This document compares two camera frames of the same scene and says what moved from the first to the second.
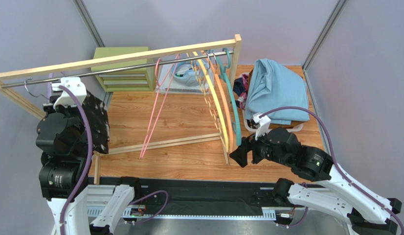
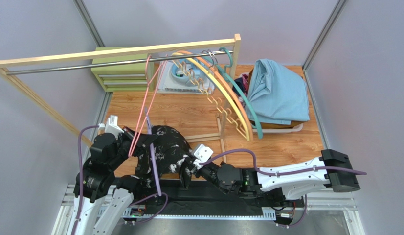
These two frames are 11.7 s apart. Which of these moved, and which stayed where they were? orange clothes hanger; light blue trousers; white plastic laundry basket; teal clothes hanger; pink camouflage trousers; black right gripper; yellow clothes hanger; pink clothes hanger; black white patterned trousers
Moved: black white patterned trousers; yellow clothes hanger; pink clothes hanger; orange clothes hanger; teal clothes hanger; black right gripper
Stayed: pink camouflage trousers; white plastic laundry basket; light blue trousers
